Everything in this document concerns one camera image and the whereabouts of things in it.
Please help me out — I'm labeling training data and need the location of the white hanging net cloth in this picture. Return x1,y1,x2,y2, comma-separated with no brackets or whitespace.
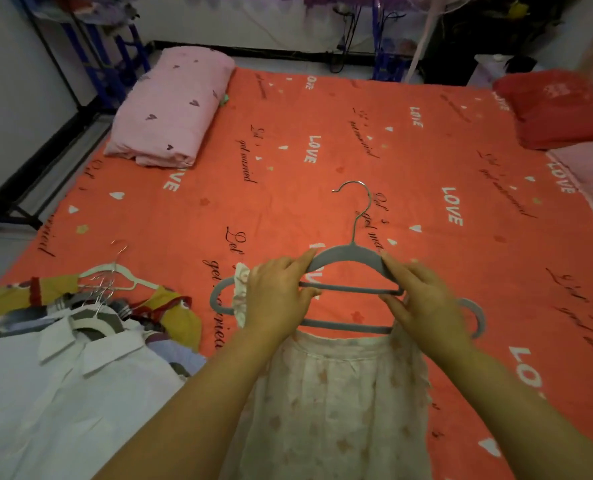
404,0,444,84

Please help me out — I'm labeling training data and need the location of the pink folded blanket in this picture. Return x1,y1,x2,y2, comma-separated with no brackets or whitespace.
546,140,593,230

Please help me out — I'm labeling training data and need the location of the black metal frame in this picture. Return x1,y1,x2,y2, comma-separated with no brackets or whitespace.
0,10,118,243

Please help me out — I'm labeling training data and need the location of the person's right hand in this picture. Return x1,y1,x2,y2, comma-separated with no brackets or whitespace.
379,252,473,366

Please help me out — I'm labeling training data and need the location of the person's right forearm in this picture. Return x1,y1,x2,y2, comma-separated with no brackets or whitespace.
426,342,593,480

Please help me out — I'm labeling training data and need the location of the white clothes hanger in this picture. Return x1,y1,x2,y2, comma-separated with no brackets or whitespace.
76,240,160,296
68,302,127,341

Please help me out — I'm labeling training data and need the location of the person's left forearm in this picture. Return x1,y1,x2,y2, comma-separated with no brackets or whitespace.
92,327,283,480

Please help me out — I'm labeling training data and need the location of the cream floral sheer dress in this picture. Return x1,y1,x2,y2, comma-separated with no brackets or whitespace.
219,262,434,480

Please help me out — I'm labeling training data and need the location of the person's left hand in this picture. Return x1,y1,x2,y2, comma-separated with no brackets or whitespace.
244,249,323,341

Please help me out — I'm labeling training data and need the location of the red pillow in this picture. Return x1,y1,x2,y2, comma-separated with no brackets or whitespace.
492,70,593,151

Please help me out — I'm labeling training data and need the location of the grey striped garment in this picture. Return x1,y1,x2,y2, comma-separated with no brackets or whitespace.
0,295,142,345

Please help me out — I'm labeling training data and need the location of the orange printed bedsheet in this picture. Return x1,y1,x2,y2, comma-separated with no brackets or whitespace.
0,67,593,480

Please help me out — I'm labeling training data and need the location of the light blue garment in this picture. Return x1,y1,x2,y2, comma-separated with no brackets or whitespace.
146,335,208,379

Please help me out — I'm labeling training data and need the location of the pink heart-print pillow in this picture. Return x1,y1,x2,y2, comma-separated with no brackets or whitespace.
103,46,236,169

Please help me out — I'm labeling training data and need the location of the black cable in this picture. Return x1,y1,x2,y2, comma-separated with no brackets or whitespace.
329,4,363,75

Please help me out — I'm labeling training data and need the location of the white collared shirt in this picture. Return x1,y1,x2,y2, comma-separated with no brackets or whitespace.
0,315,187,480

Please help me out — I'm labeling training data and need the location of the blue metal rack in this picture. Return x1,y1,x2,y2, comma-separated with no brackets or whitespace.
370,0,413,83
24,0,152,111

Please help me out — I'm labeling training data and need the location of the grey velvet clothes hanger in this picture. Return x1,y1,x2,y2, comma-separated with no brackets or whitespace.
210,181,487,341

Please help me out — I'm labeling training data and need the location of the yellow patterned garment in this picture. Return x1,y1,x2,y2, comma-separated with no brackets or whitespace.
0,275,203,351

